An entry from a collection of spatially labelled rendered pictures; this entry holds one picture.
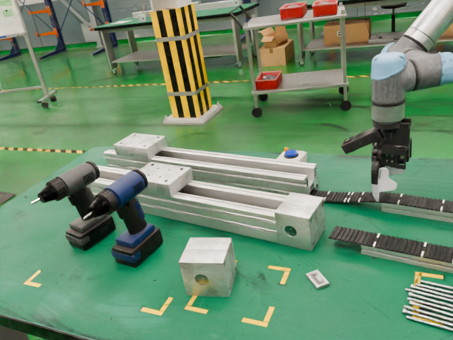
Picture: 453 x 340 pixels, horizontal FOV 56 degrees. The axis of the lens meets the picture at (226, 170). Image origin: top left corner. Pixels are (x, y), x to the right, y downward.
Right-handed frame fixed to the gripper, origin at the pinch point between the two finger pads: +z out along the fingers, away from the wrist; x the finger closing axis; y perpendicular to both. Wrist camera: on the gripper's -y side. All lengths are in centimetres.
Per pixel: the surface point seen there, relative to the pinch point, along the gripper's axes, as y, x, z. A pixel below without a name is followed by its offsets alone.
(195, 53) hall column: -234, 243, 18
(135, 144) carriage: -83, -3, -7
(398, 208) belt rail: 5.2, -1.3, 4.3
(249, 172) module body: -36.1, -4.8, -2.9
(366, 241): 2.3, -20.5, 2.0
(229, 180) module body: -43.9, -4.9, 0.9
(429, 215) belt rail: 12.7, -2.0, 4.4
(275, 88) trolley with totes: -157, 253, 56
